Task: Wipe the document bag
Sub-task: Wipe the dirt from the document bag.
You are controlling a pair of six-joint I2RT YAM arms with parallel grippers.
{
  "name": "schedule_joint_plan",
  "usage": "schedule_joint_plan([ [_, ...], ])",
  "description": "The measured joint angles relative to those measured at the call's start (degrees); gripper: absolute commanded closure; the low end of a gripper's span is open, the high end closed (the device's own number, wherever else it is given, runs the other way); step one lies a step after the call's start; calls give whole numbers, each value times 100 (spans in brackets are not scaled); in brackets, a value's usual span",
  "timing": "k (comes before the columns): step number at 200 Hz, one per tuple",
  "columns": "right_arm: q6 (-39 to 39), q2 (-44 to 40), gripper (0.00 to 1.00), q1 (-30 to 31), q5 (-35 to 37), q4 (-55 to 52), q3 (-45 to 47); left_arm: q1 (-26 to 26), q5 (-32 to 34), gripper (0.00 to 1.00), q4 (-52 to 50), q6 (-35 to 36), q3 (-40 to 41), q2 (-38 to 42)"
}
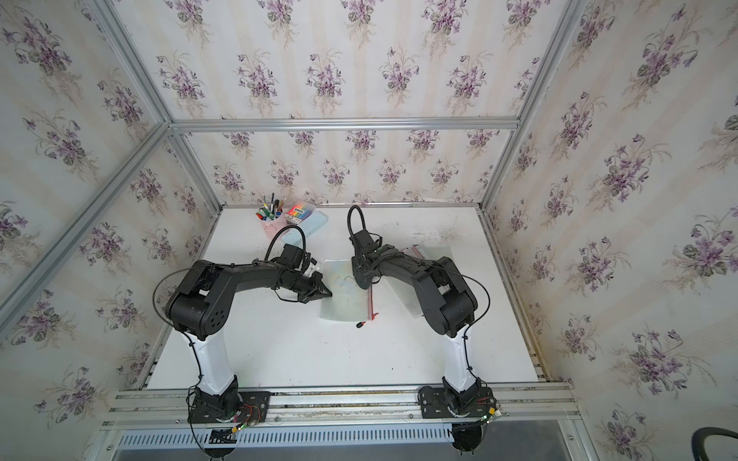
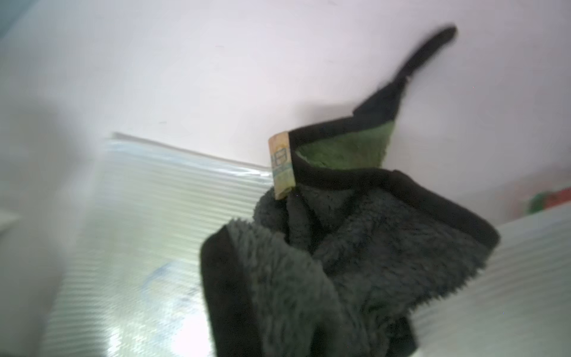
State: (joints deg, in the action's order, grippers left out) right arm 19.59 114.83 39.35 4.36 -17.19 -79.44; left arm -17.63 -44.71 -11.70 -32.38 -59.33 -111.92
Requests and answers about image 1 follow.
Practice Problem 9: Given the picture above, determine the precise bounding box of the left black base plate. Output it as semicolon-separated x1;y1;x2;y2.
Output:
188;388;272;426

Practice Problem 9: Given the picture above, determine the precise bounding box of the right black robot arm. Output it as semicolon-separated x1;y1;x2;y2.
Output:
347;205;486;415

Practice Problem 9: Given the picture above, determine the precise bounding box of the black chair part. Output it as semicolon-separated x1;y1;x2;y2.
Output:
690;426;737;461

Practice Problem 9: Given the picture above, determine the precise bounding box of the aluminium mounting rail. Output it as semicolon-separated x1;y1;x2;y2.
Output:
102;382;582;430

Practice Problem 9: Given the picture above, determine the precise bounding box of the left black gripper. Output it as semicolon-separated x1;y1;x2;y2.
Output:
281;273;332;303

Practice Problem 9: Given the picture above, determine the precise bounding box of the colourful marker box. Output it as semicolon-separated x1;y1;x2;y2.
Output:
286;202;315;225

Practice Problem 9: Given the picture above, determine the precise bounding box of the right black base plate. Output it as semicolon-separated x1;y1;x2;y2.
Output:
417;381;500;420

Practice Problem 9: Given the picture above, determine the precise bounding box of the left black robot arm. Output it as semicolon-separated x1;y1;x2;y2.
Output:
160;225;332;416

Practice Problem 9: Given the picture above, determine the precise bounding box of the white ventilation grille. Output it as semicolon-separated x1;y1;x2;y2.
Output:
117;423;452;451

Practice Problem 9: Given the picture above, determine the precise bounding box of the light blue pencil case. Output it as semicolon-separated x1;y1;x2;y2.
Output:
281;211;328;247

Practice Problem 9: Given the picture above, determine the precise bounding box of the mesh document bag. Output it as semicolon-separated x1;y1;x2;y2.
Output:
387;244;453;319
319;259;376;324

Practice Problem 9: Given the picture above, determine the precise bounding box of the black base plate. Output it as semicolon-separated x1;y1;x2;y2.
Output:
188;388;272;426
417;381;500;420

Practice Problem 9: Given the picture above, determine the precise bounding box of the pink pen cup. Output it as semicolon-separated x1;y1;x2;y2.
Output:
261;216;288;239

